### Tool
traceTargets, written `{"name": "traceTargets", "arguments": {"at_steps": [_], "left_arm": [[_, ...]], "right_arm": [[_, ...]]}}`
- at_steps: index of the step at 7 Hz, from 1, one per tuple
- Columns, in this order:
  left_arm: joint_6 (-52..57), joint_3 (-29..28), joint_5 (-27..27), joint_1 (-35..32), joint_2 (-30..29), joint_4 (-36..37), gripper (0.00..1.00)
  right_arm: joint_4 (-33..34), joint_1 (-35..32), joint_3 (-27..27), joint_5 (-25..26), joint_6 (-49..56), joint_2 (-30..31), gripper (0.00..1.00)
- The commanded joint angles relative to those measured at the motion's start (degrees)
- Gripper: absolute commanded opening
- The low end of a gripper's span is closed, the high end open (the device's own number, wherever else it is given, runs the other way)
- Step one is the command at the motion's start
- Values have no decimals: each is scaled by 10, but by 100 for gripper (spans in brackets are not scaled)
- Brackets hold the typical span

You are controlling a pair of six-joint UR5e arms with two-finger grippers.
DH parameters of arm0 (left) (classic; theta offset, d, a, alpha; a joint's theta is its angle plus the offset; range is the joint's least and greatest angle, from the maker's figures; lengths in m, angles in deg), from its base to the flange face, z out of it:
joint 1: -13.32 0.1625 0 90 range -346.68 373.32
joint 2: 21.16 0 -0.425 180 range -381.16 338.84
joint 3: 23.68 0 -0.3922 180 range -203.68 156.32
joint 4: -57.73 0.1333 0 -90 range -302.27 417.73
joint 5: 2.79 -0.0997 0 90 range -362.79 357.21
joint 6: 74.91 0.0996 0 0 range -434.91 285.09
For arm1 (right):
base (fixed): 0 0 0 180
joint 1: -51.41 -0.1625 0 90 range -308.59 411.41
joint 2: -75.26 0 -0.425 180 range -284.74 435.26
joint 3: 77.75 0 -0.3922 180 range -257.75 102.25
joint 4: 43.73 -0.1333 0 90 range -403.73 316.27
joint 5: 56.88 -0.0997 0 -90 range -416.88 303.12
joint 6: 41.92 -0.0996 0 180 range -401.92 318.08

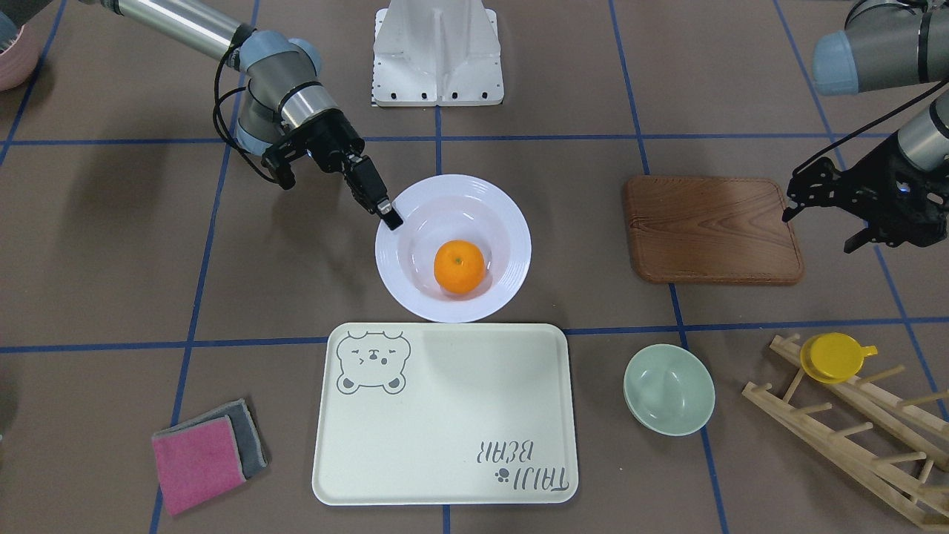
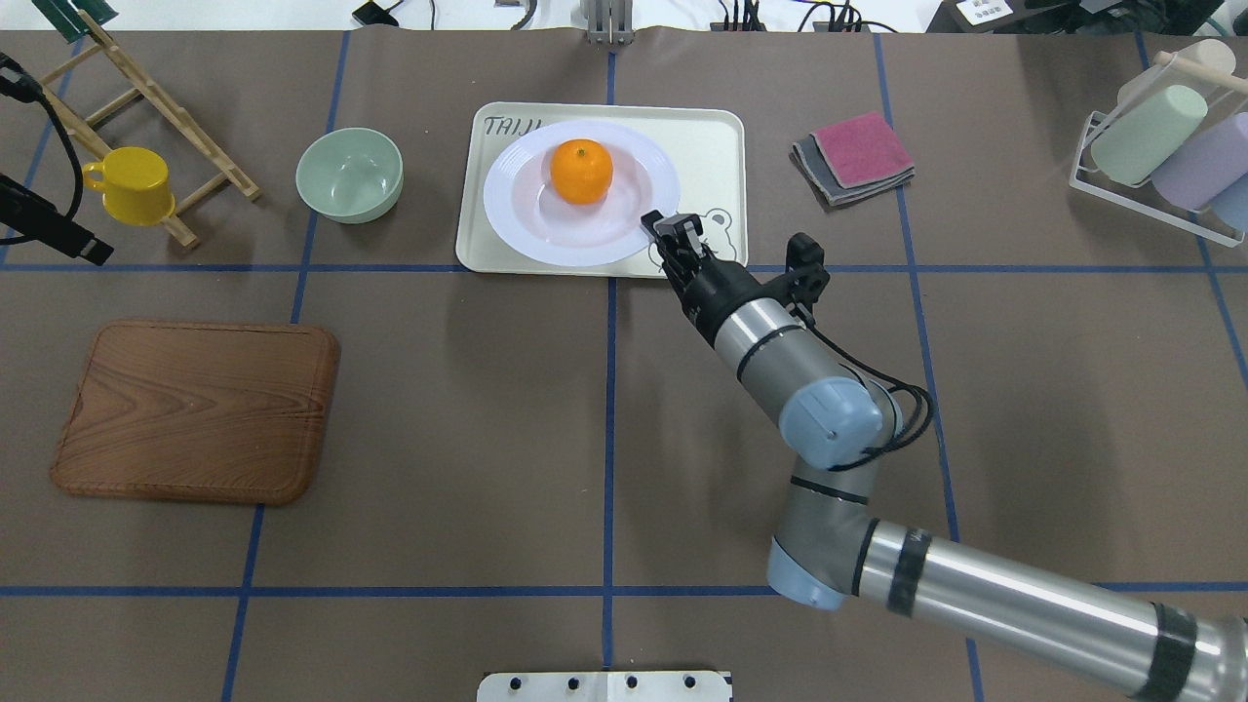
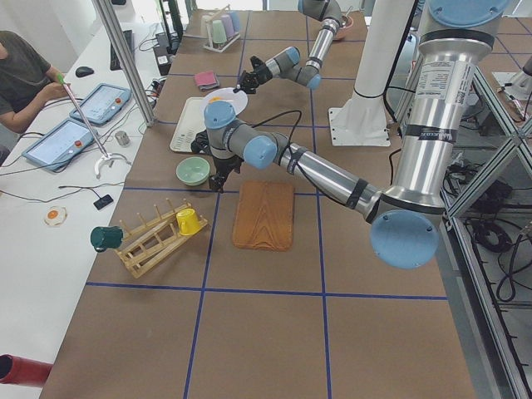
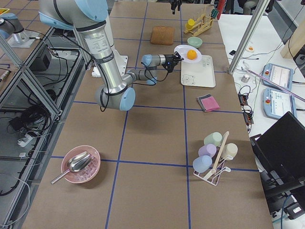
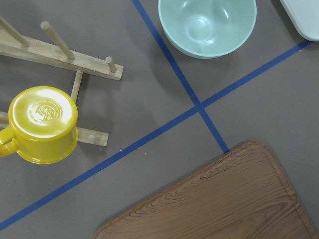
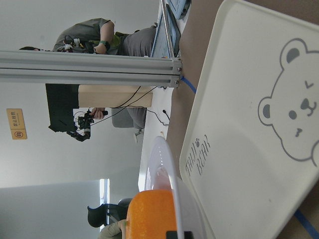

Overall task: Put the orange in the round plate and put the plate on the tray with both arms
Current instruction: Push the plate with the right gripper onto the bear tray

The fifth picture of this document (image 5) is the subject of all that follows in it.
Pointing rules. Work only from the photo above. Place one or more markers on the cream bear serving tray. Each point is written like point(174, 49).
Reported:
point(304, 15)

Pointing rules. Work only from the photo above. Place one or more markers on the green ceramic bowl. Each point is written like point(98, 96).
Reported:
point(206, 29)

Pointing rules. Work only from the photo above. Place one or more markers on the brown wooden cutting board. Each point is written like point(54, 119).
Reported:
point(243, 195)

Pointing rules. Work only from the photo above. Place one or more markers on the yellow mug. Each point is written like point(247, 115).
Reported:
point(42, 126)

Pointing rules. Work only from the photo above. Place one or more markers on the wooden dish drying rack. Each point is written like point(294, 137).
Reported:
point(58, 54)

